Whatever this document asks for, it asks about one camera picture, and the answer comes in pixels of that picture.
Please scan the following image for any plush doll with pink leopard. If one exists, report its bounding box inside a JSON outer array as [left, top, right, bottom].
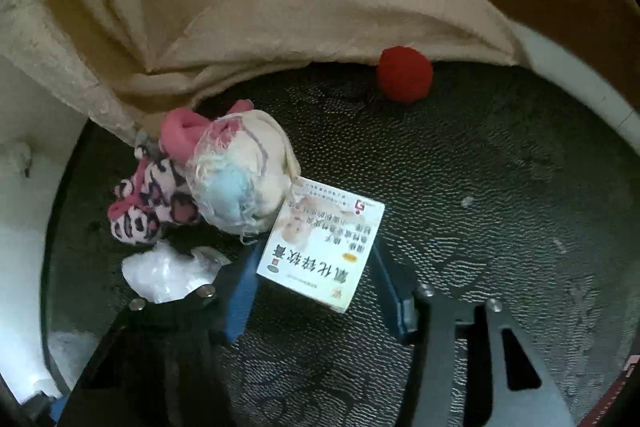
[[184, 100, 301, 242]]

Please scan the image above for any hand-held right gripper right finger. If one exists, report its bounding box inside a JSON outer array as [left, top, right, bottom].
[[369, 237, 577, 427]]

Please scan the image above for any pink leopard print sock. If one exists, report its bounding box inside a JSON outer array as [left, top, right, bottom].
[[108, 108, 207, 247]]

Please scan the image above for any white medicine box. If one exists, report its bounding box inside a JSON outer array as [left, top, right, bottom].
[[256, 177, 386, 314]]

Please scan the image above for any crumpled white plastic wrapper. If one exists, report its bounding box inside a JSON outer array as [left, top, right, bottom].
[[121, 242, 232, 304]]

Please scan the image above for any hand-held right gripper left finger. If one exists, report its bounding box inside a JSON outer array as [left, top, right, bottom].
[[65, 243, 264, 427]]

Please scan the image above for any dark round glass table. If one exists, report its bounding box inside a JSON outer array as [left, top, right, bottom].
[[39, 57, 640, 427]]

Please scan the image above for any beige blanket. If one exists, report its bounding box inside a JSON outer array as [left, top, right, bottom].
[[25, 0, 526, 118]]

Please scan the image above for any red pompom ball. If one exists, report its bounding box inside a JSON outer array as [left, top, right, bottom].
[[376, 47, 434, 101]]

